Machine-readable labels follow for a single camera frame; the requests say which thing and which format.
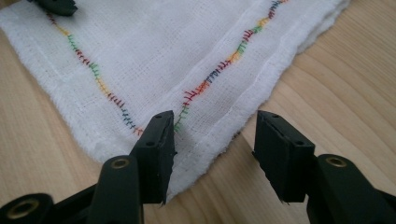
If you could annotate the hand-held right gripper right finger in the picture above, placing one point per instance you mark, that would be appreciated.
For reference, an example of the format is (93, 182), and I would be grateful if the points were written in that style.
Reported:
(281, 161)

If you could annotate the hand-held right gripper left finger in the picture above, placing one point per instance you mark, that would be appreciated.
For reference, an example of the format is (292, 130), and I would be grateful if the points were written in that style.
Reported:
(154, 161)

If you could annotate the white cloth with colourful stitching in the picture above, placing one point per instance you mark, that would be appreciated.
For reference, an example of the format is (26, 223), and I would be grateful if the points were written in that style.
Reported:
(162, 59)

